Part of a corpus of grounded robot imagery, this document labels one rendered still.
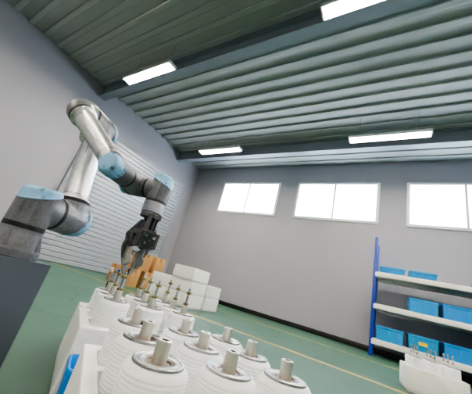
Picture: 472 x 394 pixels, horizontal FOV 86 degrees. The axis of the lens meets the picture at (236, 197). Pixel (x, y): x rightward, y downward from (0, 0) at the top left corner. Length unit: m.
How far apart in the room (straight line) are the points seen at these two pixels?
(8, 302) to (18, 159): 5.24
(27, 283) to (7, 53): 5.75
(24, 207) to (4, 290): 0.24
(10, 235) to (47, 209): 0.12
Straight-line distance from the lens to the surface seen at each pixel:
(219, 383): 0.45
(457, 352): 5.24
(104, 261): 6.88
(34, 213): 1.01
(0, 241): 1.01
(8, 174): 6.09
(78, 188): 1.15
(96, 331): 0.89
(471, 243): 6.29
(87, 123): 1.08
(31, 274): 1.00
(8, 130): 6.16
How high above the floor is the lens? 0.37
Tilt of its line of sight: 20 degrees up
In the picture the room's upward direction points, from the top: 15 degrees clockwise
